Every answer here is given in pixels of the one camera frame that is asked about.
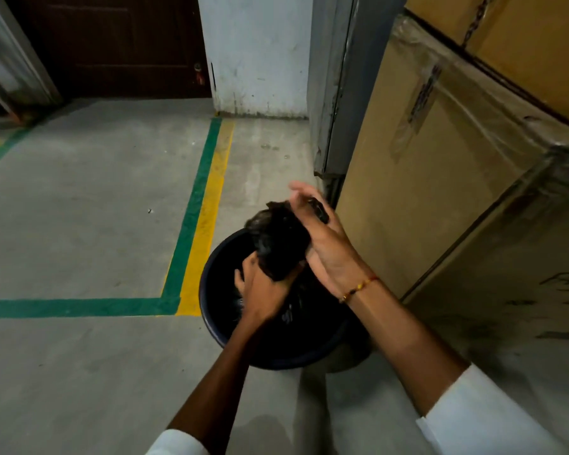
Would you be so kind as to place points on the person's left thumb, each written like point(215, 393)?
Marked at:
point(294, 274)

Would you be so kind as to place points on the dark brown wooden door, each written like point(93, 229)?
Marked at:
point(114, 42)

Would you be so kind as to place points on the grey metal door frame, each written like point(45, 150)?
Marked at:
point(341, 89)

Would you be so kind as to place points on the dark printed cardboard box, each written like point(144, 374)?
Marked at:
point(517, 298)

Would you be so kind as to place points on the small door latch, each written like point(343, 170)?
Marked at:
point(199, 74)

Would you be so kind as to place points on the plain brown cardboard box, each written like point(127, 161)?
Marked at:
point(536, 47)

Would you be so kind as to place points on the grey metal panel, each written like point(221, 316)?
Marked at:
point(14, 56)

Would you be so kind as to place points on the black wet cloth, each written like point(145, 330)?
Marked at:
point(279, 241)

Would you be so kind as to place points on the large plastic-wrapped cardboard box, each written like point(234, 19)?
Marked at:
point(431, 184)

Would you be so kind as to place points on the person's left hand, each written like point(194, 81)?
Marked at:
point(263, 298)

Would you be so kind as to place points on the white left shirt sleeve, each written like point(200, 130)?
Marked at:
point(178, 444)

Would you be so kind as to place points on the person's right hand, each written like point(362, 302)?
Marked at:
point(332, 253)

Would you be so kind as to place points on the person's right forearm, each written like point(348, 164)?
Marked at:
point(403, 345)

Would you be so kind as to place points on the black round bucket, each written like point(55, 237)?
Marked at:
point(313, 341)

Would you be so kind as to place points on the person's right fingers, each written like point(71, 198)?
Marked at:
point(306, 198)

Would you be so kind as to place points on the person's left forearm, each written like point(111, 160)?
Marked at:
point(223, 383)

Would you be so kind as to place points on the white right shirt sleeve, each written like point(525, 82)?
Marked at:
point(483, 416)

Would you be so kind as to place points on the white shirt sleeve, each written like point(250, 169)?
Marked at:
point(483, 416)
point(178, 444)

